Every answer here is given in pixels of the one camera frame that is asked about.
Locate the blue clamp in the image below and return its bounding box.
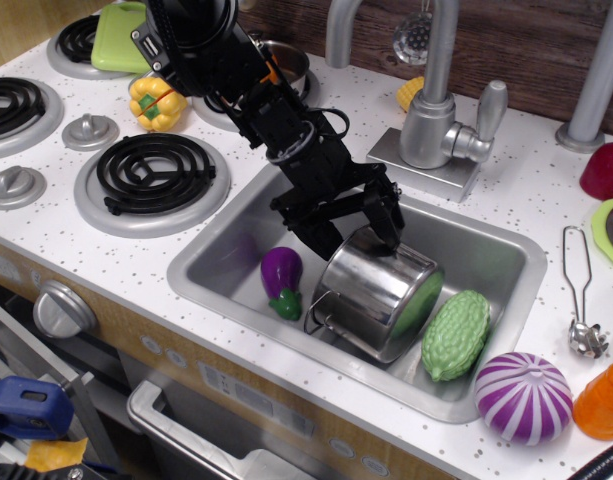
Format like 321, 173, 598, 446
0, 376, 75, 440

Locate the grey metal sink basin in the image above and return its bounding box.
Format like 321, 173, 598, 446
167, 166, 547, 424

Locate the orange toy carrot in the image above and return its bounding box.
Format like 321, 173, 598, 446
573, 363, 613, 441

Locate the green cutting board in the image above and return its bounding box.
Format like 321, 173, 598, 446
91, 1, 150, 74

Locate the front black stove burner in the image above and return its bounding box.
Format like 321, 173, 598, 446
74, 133, 230, 239

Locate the left black stove burner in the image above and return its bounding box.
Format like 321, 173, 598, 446
0, 77, 64, 159

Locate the silver oven door handle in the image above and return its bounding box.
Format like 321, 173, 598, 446
126, 379, 267, 480

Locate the silver oven front knob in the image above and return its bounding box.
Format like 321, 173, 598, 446
33, 280, 97, 339

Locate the green toy bitter melon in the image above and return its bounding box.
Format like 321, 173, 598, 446
422, 290, 490, 383

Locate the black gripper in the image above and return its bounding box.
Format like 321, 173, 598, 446
269, 134, 405, 260

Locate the small steel saucepan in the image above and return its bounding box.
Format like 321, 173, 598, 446
249, 31, 310, 100

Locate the yellow cloth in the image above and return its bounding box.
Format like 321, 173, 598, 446
24, 438, 88, 472

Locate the silver stove knob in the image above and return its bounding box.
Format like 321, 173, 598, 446
62, 113, 120, 151
0, 166, 47, 210

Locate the silver toy faucet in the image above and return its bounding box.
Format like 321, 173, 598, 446
324, 0, 509, 204

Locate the purple striped toy onion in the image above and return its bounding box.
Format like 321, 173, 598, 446
474, 352, 573, 446

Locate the purple toy eggplant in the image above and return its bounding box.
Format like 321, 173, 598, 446
260, 247, 303, 321

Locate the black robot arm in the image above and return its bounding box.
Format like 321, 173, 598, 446
133, 1, 405, 259

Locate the yellow toy bell pepper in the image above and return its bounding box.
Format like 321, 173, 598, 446
129, 77, 188, 132

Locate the red toy pepper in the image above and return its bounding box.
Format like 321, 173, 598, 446
579, 142, 613, 200

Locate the black stove burner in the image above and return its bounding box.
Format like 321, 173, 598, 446
74, 133, 230, 239
0, 77, 64, 159

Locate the hanging metal slotted spoon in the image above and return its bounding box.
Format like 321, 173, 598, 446
392, 1, 433, 66

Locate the green plate with metal bowl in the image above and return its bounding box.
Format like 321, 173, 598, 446
591, 199, 613, 263

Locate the grey vertical post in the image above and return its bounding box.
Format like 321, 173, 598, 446
555, 1, 613, 153

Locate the yellow toy corn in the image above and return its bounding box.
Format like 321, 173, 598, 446
395, 76, 425, 112

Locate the stainless steel pot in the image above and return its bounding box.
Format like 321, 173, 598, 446
304, 226, 444, 363

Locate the back left stove burner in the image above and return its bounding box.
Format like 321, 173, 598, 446
46, 15, 133, 80

